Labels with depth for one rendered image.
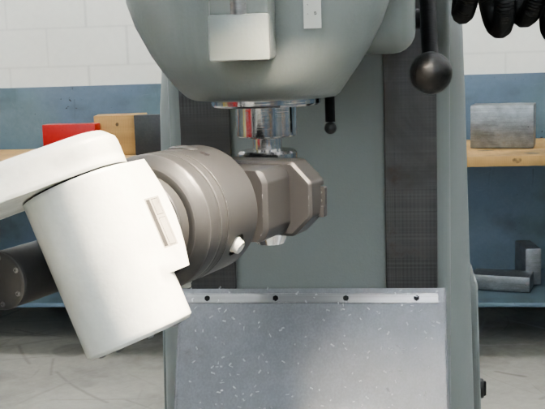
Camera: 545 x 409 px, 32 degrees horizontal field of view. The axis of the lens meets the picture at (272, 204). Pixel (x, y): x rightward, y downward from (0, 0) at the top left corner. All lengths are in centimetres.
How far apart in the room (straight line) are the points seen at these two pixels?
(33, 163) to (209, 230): 12
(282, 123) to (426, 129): 41
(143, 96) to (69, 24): 54
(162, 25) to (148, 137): 390
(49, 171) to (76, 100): 467
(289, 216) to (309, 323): 46
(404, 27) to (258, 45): 25
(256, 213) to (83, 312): 16
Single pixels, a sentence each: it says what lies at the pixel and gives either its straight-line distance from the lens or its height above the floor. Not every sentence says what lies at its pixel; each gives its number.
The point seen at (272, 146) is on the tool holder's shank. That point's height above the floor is 127.
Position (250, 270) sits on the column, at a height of 109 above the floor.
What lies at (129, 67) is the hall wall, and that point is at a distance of 513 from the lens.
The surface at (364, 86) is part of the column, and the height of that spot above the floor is 130.
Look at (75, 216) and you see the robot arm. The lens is 54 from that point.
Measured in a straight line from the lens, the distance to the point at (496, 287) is 453.
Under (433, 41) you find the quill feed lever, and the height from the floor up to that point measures 135.
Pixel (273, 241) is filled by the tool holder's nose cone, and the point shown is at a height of 120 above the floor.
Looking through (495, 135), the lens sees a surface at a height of 94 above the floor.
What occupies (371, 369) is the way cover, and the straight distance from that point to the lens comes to 114.
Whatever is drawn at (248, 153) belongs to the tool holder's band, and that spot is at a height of 127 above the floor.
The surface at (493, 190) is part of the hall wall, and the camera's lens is 502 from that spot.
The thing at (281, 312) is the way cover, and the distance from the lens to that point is 115.
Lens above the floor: 135
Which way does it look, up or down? 9 degrees down
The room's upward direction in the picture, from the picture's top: 2 degrees counter-clockwise
